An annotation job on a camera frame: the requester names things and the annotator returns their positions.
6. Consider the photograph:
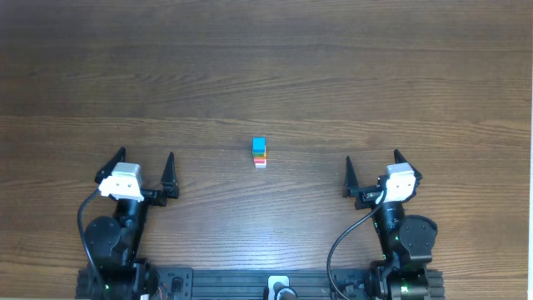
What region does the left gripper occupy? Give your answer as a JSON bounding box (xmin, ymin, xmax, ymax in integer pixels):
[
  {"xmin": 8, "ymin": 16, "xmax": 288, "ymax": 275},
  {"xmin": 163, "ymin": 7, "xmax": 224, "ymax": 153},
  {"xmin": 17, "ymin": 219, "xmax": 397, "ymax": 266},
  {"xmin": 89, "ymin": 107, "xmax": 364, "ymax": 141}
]
[{"xmin": 94, "ymin": 146, "xmax": 181, "ymax": 208}]

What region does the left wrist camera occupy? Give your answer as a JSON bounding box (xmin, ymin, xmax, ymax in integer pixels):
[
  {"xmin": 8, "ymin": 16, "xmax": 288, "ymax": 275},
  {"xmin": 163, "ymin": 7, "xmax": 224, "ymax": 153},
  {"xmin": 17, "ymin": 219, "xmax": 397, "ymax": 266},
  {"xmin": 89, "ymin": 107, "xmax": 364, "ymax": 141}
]
[{"xmin": 97, "ymin": 162, "xmax": 145, "ymax": 203}]

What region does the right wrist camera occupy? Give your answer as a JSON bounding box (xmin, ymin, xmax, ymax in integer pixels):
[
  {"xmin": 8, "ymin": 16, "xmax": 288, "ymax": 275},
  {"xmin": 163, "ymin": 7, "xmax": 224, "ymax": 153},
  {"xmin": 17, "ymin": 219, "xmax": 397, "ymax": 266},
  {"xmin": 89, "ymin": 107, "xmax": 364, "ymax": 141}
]
[{"xmin": 376, "ymin": 162, "xmax": 417, "ymax": 205}]

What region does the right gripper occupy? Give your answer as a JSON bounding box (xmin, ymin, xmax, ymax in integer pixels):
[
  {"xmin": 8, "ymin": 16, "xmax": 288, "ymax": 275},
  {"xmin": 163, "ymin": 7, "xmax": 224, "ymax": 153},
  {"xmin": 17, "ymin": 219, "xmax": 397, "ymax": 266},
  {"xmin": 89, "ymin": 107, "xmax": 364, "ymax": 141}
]
[{"xmin": 342, "ymin": 148, "xmax": 423, "ymax": 211}]

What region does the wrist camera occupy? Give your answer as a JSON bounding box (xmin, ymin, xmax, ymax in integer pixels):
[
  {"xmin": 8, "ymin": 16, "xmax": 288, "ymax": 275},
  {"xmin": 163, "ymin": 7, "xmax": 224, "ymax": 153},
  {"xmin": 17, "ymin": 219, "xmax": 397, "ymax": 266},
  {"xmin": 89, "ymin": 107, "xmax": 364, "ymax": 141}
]
[
  {"xmin": 97, "ymin": 162, "xmax": 145, "ymax": 203},
  {"xmin": 376, "ymin": 162, "xmax": 417, "ymax": 205}
]

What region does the mounting rail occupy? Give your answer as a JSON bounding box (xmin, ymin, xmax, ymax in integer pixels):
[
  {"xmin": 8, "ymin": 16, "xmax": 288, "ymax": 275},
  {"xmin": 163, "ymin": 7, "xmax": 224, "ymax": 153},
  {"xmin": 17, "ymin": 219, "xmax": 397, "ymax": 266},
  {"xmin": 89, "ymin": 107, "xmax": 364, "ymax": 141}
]
[{"xmin": 77, "ymin": 266, "xmax": 446, "ymax": 300}]

